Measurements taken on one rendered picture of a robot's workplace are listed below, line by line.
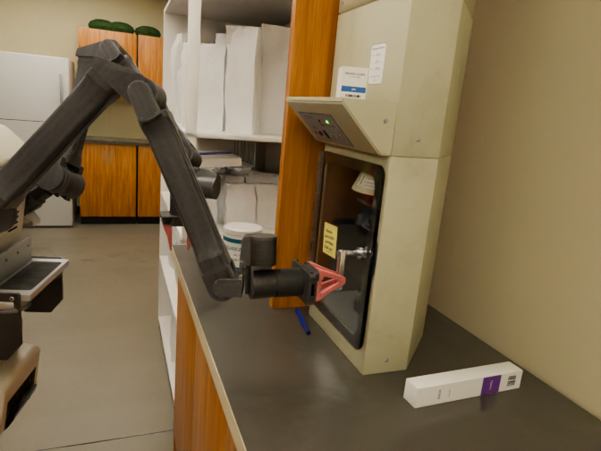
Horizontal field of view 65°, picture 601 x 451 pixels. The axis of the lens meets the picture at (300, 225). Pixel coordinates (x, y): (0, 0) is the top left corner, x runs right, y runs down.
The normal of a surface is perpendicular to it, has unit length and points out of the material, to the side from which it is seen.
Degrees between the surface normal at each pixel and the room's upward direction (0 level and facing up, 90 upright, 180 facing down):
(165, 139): 88
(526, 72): 90
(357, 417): 0
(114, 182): 90
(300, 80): 90
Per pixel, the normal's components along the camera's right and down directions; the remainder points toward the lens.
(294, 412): 0.09, -0.97
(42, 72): 0.35, 0.25
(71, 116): 0.10, 0.18
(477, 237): -0.93, 0.00
